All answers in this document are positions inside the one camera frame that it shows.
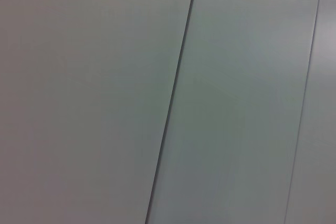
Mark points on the grey partition panel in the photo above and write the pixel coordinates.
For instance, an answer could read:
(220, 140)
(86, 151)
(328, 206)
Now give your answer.
(236, 98)
(78, 98)
(323, 129)

